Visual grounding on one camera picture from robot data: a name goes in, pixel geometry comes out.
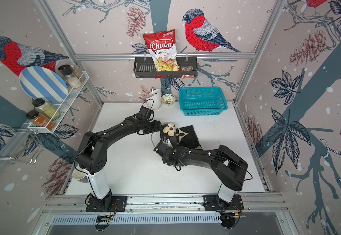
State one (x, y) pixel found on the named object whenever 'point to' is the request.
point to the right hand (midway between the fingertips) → (167, 152)
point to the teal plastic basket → (202, 101)
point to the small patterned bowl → (168, 99)
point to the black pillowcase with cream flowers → (184, 136)
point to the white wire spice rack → (68, 95)
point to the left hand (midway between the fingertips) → (162, 125)
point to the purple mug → (80, 176)
